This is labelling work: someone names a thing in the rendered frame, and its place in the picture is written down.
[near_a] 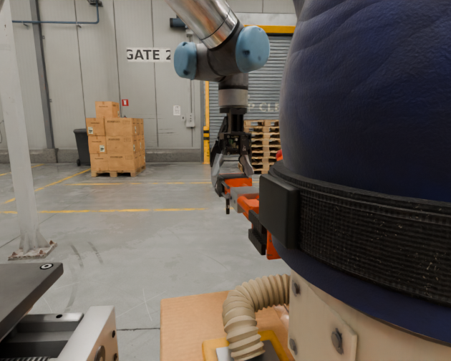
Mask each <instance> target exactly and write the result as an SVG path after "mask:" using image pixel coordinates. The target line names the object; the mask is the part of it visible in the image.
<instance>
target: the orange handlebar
mask: <svg viewBox="0 0 451 361"><path fill-rule="evenodd" d="M228 186H230V188H229V189H227V188H225V187H224V188H225V190H226V192H229V193H230V195H231V187H233V186H232V185H231V184H228ZM237 203H238V205H239V206H240V207H241V208H242V209H243V210H244V211H245V212H243V215H244V216H245V217H246V218H247V219H248V211H249V210H252V206H259V195H258V196H256V198H255V199H249V200H248V199H247V198H246V197H245V196H240V197H239V198H238V199H237Z"/></svg>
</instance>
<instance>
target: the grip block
mask: <svg viewBox="0 0 451 361"><path fill-rule="evenodd" d="M258 210H259V206H252V210H249V211H248V220H249V221H250V222H251V228H250V229H249V230H248V238H249V240H250V241H251V243H252V244H253V245H254V246H255V248H256V249H257V251H258V252H259V254H260V255H262V256H263V255H266V258H267V259H268V260H272V259H281V257H280V256H279V255H278V253H277V251H276V250H275V248H274V246H273V243H272V238H271V233H270V232H269V231H268V230H267V229H266V228H265V227H264V226H263V225H262V224H261V223H260V221H259V220H258ZM266 250H267V252H266Z"/></svg>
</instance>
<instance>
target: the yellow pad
mask: <svg viewBox="0 0 451 361"><path fill-rule="evenodd" d="M258 334H259V335H260V336H261V338H260V341H261V342H262V343H263V344H264V346H263V350H265V352H264V353H262V354H260V355H257V356H255V357H252V358H250V359H247V360H244V361H289V359H288V357H287V355H286V353H285V352H284V350H283V348H282V346H281V344H280V342H279V340H278V338H277V336H276V334H275V333H274V331H273V330H266V331H262V332H258ZM229 344H230V343H229V341H227V340H226V337H221V338H216V339H211V340H205V341H203V343H202V355H203V361H234V358H232V357H231V353H232V351H231V350H230V349H229V348H228V346H229Z"/></svg>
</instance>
